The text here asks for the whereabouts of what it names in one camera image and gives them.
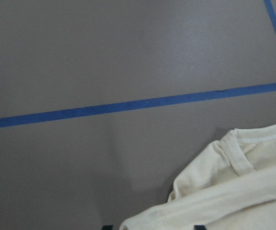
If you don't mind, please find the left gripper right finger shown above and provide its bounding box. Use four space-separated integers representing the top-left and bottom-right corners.
194 225 205 230

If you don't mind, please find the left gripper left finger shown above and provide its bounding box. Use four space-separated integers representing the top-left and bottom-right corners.
102 225 113 230

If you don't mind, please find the cream long-sleeve printed shirt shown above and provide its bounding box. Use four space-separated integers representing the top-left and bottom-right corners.
120 125 276 230

